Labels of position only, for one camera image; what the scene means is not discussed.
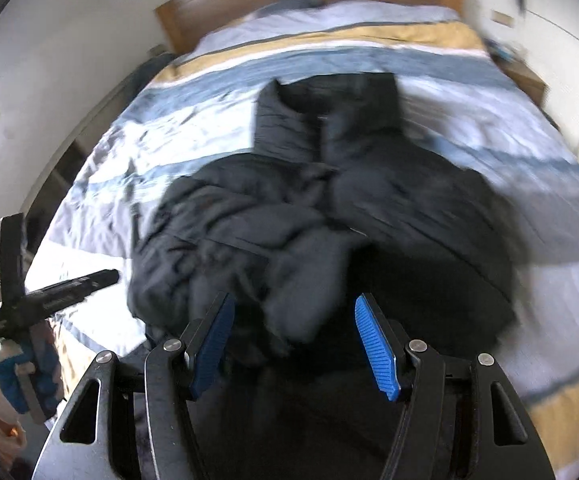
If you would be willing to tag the clutter of small blue things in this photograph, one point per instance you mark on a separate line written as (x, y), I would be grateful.
(502, 51)

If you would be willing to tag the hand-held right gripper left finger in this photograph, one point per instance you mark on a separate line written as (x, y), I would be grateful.
(213, 347)

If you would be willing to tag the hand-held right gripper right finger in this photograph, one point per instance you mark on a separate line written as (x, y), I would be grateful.
(375, 355)

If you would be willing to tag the beige wall socket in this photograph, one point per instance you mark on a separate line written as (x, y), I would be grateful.
(502, 17)

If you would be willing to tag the black padded jacket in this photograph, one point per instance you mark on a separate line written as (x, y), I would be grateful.
(319, 200)

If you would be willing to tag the grey blue pillow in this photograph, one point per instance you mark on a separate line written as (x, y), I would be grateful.
(289, 5)

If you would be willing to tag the wooden headboard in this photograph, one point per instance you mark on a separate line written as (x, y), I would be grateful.
(209, 15)

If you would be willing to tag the white wardrobe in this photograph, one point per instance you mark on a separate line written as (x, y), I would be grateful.
(569, 45)

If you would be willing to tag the wooden nightstand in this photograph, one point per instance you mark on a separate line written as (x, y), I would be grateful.
(527, 80)

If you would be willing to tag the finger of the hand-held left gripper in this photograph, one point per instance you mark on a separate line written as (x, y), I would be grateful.
(13, 260)
(76, 286)

